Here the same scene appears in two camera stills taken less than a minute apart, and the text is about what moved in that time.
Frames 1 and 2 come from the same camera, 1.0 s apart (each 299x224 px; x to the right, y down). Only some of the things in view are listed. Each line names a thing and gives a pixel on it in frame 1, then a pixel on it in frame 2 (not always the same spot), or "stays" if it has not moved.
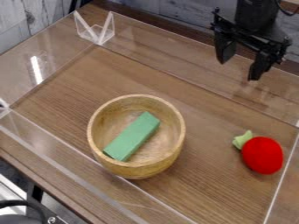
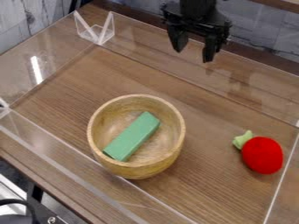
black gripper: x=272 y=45 → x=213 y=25
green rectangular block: x=129 y=141 stays
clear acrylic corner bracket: x=97 y=33 stays
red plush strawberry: x=262 y=152 stays
